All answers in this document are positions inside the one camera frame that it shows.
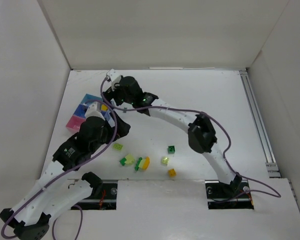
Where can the green lego plate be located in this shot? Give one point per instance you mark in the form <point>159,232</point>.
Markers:
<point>136,168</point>

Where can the lime green flat lego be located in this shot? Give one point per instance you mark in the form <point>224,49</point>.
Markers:
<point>117,146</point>

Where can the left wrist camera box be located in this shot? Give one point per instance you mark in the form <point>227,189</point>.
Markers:
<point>93,111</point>

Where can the pale green curved lego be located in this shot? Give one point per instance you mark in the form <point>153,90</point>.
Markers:
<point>140,165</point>

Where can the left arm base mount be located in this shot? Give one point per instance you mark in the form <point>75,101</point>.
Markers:
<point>103,196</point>

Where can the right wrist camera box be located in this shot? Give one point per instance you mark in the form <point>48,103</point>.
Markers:
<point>113,76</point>

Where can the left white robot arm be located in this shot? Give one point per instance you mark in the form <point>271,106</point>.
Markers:
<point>30,219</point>

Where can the yellow curved lego brick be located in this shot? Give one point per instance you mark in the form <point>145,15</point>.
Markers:
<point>146,163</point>

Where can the green and pale lego pair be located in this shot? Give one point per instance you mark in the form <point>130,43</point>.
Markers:
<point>129,159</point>

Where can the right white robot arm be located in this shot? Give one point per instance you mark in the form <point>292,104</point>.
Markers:
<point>197,125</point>

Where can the pale yellow-green square lego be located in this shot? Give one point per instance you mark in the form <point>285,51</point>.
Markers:
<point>165,160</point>

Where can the aluminium rail right side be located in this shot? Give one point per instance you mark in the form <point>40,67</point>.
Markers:
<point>270,161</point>

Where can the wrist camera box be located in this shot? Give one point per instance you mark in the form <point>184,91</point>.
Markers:
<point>93,111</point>
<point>113,76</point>

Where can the dark green square lego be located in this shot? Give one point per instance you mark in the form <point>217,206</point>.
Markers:
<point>171,149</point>

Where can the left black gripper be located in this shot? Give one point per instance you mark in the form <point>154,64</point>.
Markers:
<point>118,125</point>

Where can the small orange lego brick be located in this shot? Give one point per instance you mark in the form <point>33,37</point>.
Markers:
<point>172,173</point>

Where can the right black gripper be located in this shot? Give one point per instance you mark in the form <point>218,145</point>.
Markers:
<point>110,91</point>

